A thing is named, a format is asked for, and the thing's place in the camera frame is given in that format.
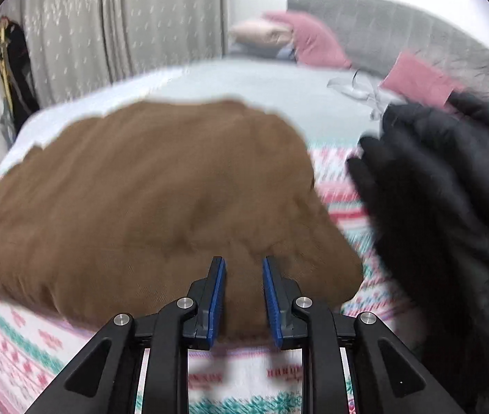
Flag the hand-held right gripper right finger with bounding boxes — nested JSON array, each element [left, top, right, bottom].
[[262, 256, 467, 414]]

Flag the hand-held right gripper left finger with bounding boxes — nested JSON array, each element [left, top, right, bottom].
[[24, 256, 228, 414]]

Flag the brown coat with fur collar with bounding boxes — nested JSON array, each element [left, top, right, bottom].
[[0, 99, 365, 341]]

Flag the black puffer jacket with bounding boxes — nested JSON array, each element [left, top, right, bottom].
[[345, 90, 489, 414]]

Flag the hanging black clothes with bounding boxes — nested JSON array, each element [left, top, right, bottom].
[[0, 17, 40, 132]]

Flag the red green patterned blanket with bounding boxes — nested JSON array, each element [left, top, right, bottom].
[[0, 144, 443, 414]]

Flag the grey-blue hanging bag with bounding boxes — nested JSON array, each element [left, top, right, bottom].
[[0, 103, 18, 147]]

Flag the bed with grey sheet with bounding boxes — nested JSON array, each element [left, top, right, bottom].
[[16, 54, 400, 165]]

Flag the grey star-print curtain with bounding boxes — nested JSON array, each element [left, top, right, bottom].
[[9, 0, 230, 106]]

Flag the large pink pillow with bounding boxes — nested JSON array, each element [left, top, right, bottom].
[[264, 11, 353, 70]]

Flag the small pink pillow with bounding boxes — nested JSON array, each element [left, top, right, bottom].
[[380, 51, 467, 110]]

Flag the grey quilted headboard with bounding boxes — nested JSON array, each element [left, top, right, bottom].
[[286, 0, 489, 104]]

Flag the black charging cable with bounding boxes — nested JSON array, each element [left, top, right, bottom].
[[327, 69, 389, 120]]

